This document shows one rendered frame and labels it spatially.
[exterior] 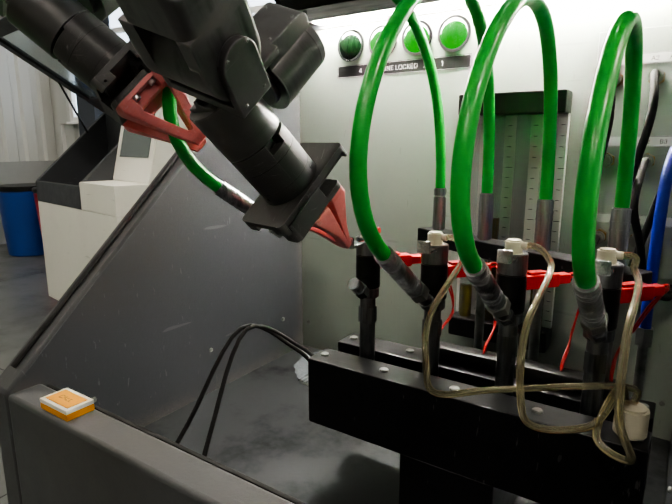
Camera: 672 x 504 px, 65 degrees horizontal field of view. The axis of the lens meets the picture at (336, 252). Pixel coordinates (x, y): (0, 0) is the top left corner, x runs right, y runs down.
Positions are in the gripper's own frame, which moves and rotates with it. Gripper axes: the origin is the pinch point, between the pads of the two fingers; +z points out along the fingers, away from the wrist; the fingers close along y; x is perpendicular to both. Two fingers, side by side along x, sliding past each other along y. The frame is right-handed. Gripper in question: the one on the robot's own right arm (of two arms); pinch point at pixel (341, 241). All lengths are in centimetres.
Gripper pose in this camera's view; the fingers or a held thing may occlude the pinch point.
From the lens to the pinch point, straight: 54.6
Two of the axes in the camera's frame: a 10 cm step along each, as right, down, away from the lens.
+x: -6.7, -1.5, 7.3
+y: 5.2, -7.9, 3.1
